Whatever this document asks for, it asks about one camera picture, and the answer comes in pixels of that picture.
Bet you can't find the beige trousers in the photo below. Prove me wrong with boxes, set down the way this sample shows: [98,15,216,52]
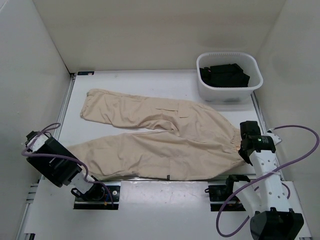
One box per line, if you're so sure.
[68,89,244,181]

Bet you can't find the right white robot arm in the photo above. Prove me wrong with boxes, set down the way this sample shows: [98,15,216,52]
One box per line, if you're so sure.
[224,121,304,240]

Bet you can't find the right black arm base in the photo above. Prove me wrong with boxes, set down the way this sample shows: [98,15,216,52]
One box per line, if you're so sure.
[204,174,251,212]

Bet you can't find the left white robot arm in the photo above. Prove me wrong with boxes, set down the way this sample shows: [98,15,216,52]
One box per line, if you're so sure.
[22,131,111,202]

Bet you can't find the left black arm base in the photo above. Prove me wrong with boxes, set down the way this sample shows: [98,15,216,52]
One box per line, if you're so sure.
[70,183,121,211]

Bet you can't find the folded black trousers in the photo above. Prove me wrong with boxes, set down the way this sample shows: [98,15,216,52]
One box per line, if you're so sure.
[199,63,250,88]

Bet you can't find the white plastic basket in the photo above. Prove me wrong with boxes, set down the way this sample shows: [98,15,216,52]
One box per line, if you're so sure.
[196,52,264,102]

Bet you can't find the white front cover board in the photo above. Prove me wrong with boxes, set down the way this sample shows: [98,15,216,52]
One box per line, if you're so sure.
[24,179,251,240]

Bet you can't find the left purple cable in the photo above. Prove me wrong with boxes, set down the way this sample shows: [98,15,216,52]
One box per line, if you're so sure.
[21,122,116,210]

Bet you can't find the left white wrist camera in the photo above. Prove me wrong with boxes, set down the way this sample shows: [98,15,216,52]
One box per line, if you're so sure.
[25,131,51,153]

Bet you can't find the aluminium table frame rail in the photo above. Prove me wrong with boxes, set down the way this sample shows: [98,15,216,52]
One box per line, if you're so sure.
[14,71,283,240]

